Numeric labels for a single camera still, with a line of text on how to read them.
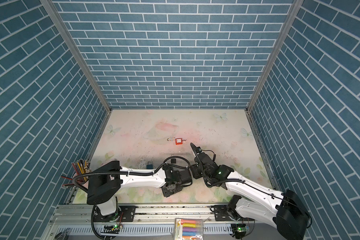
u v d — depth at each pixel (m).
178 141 0.99
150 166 0.90
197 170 0.72
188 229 0.68
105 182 0.48
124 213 0.73
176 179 0.64
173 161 0.93
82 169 0.75
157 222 0.72
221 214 0.74
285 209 0.40
